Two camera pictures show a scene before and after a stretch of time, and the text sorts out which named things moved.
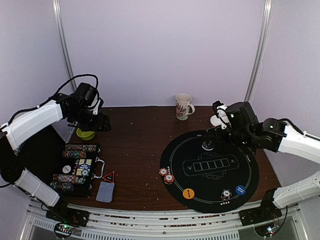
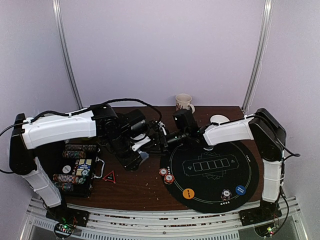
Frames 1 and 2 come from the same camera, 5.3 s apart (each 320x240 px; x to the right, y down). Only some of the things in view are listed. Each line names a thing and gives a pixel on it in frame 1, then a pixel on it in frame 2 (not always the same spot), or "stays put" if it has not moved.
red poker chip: x=163 y=171 stays put
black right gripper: x=212 y=135 → x=163 y=140
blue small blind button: x=240 y=190 stays put
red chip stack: x=169 y=179 stays put
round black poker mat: x=210 y=181 stays put
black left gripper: x=101 y=124 → x=128 y=163
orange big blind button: x=188 y=193 stays put
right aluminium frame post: x=260 y=51 stays put
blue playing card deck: x=105 y=192 → x=144 y=155
